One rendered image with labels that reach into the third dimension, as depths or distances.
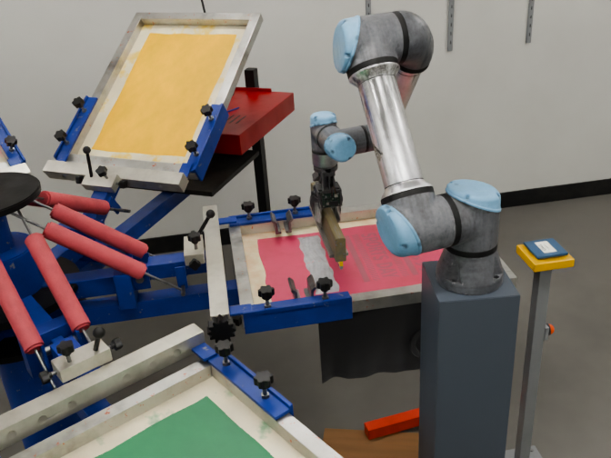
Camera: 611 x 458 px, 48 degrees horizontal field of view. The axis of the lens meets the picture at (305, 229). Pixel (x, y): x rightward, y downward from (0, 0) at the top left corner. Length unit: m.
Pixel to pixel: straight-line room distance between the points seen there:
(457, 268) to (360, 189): 2.82
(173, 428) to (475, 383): 0.71
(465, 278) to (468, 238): 0.10
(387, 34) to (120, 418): 1.04
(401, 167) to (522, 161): 3.22
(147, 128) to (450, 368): 1.55
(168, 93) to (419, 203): 1.56
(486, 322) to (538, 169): 3.19
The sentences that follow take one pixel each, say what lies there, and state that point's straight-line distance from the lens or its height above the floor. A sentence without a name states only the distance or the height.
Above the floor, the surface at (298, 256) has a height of 0.96.
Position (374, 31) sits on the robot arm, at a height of 1.74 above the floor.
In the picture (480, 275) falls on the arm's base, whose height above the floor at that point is 1.24.
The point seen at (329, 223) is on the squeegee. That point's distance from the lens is 2.00.
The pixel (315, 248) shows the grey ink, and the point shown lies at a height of 0.96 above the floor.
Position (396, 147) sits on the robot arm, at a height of 1.52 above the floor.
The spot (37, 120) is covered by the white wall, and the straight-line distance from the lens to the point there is 4.13.
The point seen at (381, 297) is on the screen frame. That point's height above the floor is 0.99.
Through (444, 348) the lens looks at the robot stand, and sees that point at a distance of 1.61.
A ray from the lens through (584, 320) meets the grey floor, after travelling 3.69.
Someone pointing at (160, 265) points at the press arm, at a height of 1.04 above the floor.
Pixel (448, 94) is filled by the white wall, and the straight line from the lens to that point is 4.30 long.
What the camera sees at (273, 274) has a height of 0.96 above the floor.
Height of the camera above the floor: 2.05
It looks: 27 degrees down
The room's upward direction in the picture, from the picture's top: 4 degrees counter-clockwise
